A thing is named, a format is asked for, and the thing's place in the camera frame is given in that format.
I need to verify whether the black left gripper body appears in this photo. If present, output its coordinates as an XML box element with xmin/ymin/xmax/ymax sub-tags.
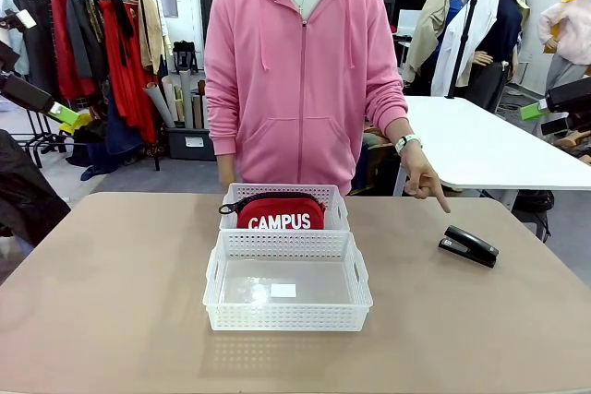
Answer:
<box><xmin>0</xmin><ymin>41</ymin><xmax>21</xmax><ymax>74</ymax></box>

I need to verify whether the red CAMPUS pencil case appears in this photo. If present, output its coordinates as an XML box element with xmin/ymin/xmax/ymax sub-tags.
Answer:
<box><xmin>217</xmin><ymin>190</ymin><xmax>329</xmax><ymax>232</ymax></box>

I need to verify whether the person's left forearm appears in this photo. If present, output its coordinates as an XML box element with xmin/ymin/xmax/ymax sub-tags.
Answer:
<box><xmin>363</xmin><ymin>82</ymin><xmax>415</xmax><ymax>146</ymax></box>

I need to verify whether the person's right forearm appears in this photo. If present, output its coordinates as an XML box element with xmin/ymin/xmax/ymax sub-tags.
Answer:
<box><xmin>203</xmin><ymin>84</ymin><xmax>241</xmax><ymax>159</ymax></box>

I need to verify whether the person's left hand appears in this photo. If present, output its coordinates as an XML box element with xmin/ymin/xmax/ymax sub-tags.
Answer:
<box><xmin>399</xmin><ymin>147</ymin><xmax>453</xmax><ymax>215</ymax></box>

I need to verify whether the person's right hand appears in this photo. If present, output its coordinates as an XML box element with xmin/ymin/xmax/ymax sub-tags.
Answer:
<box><xmin>216</xmin><ymin>156</ymin><xmax>238</xmax><ymax>193</ymax></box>

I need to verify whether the light blue coat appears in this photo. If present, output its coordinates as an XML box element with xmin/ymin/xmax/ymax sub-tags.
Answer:
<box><xmin>0</xmin><ymin>0</ymin><xmax>30</xmax><ymax>78</ymax></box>

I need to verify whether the beige mannequin hand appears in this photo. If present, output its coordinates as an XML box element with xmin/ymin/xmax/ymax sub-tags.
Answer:
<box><xmin>555</xmin><ymin>129</ymin><xmax>591</xmax><ymax>151</ymax></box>

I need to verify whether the dark grey coat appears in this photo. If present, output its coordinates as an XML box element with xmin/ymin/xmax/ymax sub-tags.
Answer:
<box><xmin>16</xmin><ymin>0</ymin><xmax>60</xmax><ymax>102</ymax></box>

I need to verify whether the red jacket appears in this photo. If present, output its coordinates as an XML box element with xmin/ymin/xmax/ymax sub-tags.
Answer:
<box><xmin>49</xmin><ymin>0</ymin><xmax>96</xmax><ymax>101</ymax></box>

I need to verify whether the yellow bag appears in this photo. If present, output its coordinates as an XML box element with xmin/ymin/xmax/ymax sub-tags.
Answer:
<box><xmin>58</xmin><ymin>112</ymin><xmax>93</xmax><ymax>136</ymax></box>

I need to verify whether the pink fuzzy sweater mannequin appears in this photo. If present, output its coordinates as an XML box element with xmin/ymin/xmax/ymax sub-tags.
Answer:
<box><xmin>537</xmin><ymin>0</ymin><xmax>591</xmax><ymax>90</ymax></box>

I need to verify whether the charcoal jacket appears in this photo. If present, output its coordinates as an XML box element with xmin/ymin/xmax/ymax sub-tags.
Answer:
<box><xmin>66</xmin><ymin>0</ymin><xmax>111</xmax><ymax>82</ymax></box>

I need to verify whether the white table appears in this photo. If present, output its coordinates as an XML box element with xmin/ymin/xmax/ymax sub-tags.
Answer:
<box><xmin>392</xmin><ymin>95</ymin><xmax>591</xmax><ymax>199</ymax></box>

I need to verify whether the navy dressed mannequin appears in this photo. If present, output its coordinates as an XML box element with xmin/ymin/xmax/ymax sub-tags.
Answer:
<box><xmin>474</xmin><ymin>0</ymin><xmax>525</xmax><ymax>114</ymax></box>

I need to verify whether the black fabric cover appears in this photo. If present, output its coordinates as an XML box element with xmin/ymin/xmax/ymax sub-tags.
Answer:
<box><xmin>0</xmin><ymin>128</ymin><xmax>72</xmax><ymax>248</ymax></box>

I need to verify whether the navy blue cloth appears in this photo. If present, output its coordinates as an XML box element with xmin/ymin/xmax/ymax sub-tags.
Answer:
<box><xmin>80</xmin><ymin>89</ymin><xmax>145</xmax><ymax>182</ymax></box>

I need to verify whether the long red dress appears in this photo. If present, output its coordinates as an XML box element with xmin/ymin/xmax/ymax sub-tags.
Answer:
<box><xmin>98</xmin><ymin>0</ymin><xmax>162</xmax><ymax>145</ymax></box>

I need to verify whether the white lab coat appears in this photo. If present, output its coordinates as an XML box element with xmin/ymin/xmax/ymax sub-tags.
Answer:
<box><xmin>430</xmin><ymin>0</ymin><xmax>503</xmax><ymax>99</ymax></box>

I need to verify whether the black scarf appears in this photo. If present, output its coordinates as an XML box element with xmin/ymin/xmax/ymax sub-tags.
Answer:
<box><xmin>108</xmin><ymin>0</ymin><xmax>136</xmax><ymax>68</ymax></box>

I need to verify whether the black tripod pole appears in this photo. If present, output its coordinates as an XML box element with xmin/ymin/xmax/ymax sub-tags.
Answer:
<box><xmin>444</xmin><ymin>0</ymin><xmax>481</xmax><ymax>101</ymax></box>

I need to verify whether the grey paper roll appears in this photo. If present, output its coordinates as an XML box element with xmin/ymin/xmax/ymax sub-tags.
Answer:
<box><xmin>141</xmin><ymin>81</ymin><xmax>177</xmax><ymax>129</ymax></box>

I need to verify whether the beige garment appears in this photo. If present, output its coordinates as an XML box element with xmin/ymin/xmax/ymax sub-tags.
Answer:
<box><xmin>135</xmin><ymin>0</ymin><xmax>170</xmax><ymax>76</ymax></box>

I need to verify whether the black stapler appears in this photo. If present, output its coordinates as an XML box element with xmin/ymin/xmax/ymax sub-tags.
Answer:
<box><xmin>437</xmin><ymin>224</ymin><xmax>501</xmax><ymax>269</ymax></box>

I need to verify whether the white wristwatch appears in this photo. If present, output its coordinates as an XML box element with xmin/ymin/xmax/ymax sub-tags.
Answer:
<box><xmin>393</xmin><ymin>133</ymin><xmax>424</xmax><ymax>157</ymax></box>

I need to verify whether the beige trench coat mannequin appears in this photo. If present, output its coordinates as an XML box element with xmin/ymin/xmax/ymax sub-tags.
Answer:
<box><xmin>400</xmin><ymin>0</ymin><xmax>468</xmax><ymax>87</ymax></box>

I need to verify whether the grey storage bin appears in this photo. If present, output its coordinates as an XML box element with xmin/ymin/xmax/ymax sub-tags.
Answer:
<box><xmin>164</xmin><ymin>125</ymin><xmax>218</xmax><ymax>162</ymax></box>

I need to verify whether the white chair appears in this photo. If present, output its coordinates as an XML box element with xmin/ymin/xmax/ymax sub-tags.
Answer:
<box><xmin>395</xmin><ymin>8</ymin><xmax>424</xmax><ymax>41</ymax></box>

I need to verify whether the white perforated plastic basket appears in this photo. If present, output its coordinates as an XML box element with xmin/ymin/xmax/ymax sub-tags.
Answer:
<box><xmin>201</xmin><ymin>229</ymin><xmax>374</xmax><ymax>333</ymax></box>
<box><xmin>218</xmin><ymin>182</ymin><xmax>352</xmax><ymax>233</ymax></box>

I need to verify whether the person in pink hoodie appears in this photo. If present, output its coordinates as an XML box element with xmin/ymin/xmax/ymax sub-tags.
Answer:
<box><xmin>203</xmin><ymin>0</ymin><xmax>410</xmax><ymax>197</ymax></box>

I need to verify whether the white basket sticker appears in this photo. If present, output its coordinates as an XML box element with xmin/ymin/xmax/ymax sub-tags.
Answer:
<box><xmin>269</xmin><ymin>282</ymin><xmax>298</xmax><ymax>299</ymax></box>

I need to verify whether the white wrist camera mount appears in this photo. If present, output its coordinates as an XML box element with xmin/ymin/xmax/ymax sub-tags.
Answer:
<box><xmin>0</xmin><ymin>7</ymin><xmax>37</xmax><ymax>31</ymax></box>

